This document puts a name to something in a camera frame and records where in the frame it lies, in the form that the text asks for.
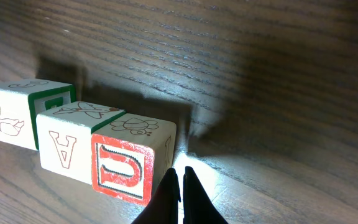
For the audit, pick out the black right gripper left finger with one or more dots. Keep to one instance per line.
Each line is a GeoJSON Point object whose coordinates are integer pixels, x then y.
{"type": "Point", "coordinates": [163, 206]}

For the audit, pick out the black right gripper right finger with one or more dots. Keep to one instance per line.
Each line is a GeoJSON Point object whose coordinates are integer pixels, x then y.
{"type": "Point", "coordinates": [198, 209]}

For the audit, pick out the red U wooden block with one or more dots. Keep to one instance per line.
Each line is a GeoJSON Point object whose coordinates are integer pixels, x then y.
{"type": "Point", "coordinates": [130, 155]}

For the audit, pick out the green duck wooden block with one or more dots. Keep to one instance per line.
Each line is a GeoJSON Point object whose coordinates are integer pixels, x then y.
{"type": "Point", "coordinates": [21, 101]}

